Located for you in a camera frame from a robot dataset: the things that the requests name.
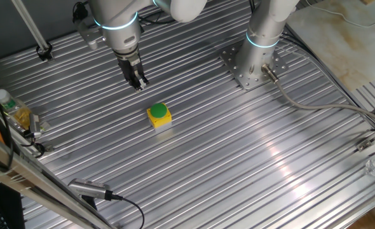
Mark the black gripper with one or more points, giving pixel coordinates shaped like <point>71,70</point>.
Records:
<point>128,65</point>

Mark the yellow box green push button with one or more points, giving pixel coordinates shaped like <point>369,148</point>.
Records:
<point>159,111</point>

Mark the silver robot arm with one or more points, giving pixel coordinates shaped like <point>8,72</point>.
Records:
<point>120,16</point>

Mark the slanted aluminium pole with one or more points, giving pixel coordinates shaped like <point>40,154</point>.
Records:
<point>31,27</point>

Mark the bottle with yellow liquid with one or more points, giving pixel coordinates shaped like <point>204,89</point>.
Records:
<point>14,109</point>

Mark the beige marbled board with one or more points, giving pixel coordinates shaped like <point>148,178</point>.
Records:
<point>340,44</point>

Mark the aluminium corner bar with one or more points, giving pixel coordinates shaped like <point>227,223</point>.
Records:
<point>373,140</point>

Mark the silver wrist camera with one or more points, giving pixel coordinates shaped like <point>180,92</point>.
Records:
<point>90,35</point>

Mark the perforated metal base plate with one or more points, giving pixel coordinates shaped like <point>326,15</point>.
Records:
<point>238,73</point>

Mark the small silver camera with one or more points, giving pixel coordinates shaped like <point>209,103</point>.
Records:
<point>35,125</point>

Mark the silver finned camera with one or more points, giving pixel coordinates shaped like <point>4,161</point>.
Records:
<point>89,188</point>

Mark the aluminium frame beam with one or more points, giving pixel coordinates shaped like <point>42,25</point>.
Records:
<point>31,181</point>

